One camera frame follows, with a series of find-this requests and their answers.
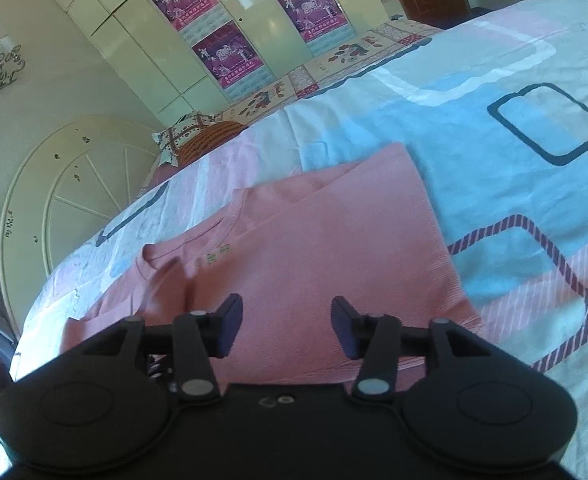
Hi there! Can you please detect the wall lamp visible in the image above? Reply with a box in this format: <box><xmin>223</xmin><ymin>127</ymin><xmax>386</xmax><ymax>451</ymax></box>
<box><xmin>0</xmin><ymin>35</ymin><xmax>26</xmax><ymax>95</ymax></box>

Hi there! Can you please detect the orange striped pillow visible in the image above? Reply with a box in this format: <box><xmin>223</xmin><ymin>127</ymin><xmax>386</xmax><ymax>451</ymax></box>
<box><xmin>176</xmin><ymin>120</ymin><xmax>250</xmax><ymax>167</ymax></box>

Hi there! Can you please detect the patterned pastel bedsheet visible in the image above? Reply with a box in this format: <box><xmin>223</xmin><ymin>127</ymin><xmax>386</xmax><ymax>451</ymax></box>
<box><xmin>9</xmin><ymin>0</ymin><xmax>588</xmax><ymax>461</ymax></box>

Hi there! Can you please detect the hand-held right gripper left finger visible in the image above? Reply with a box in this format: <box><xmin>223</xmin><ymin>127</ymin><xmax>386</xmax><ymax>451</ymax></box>
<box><xmin>80</xmin><ymin>293</ymin><xmax>245</xmax><ymax>406</ymax></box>

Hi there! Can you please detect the patterned pillow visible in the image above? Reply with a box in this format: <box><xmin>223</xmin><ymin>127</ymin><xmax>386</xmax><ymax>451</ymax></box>
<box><xmin>151</xmin><ymin>110</ymin><xmax>225</xmax><ymax>166</ymax></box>

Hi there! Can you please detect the white round headboard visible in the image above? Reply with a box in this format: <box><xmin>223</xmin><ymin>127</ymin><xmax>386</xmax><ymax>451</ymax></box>
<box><xmin>0</xmin><ymin>116</ymin><xmax>167</xmax><ymax>336</ymax></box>

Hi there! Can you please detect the cream wardrobe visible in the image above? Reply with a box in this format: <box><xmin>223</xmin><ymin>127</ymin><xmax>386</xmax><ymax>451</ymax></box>
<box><xmin>26</xmin><ymin>0</ymin><xmax>390</xmax><ymax>128</ymax></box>

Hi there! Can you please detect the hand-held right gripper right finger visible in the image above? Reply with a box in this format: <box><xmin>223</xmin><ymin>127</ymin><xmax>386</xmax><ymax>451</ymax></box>
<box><xmin>330</xmin><ymin>296</ymin><xmax>493</xmax><ymax>406</ymax></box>

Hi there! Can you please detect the pink shirt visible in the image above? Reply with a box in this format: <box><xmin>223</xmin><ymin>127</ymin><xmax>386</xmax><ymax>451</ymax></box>
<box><xmin>63</xmin><ymin>141</ymin><xmax>485</xmax><ymax>386</ymax></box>

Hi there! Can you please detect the beige patchwork quilt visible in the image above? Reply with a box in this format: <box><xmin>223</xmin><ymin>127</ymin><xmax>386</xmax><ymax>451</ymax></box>
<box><xmin>214</xmin><ymin>19</ymin><xmax>445</xmax><ymax>126</ymax></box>

